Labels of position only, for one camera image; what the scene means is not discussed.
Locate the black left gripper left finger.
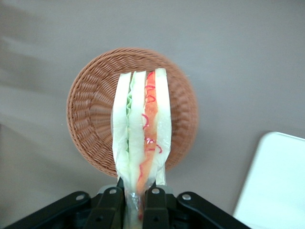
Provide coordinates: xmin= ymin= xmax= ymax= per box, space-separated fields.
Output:
xmin=84 ymin=180 xmax=126 ymax=229

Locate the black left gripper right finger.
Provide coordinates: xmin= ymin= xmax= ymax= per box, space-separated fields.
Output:
xmin=142 ymin=183 xmax=173 ymax=229

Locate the beige plastic tray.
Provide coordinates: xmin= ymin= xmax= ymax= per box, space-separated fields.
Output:
xmin=232 ymin=131 xmax=305 ymax=229

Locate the triangle sandwich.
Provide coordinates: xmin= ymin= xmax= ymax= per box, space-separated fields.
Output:
xmin=111 ymin=67 xmax=173 ymax=229

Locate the round brown wicker basket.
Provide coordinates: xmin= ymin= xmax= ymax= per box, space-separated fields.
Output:
xmin=66 ymin=47 xmax=200 ymax=178

